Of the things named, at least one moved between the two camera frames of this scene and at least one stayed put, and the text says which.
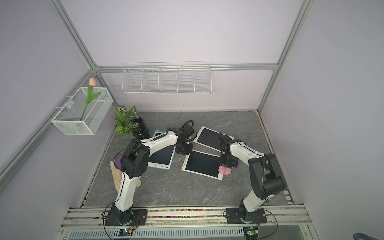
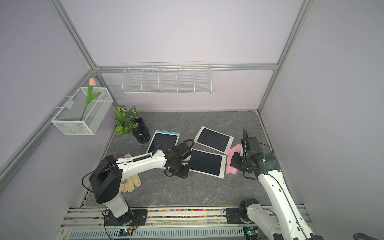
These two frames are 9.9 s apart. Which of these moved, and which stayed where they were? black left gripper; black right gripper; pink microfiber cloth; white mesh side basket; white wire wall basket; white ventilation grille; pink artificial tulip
Moved: pink microfiber cloth; black left gripper; black right gripper
Stayed: white ventilation grille; white wire wall basket; white mesh side basket; pink artificial tulip
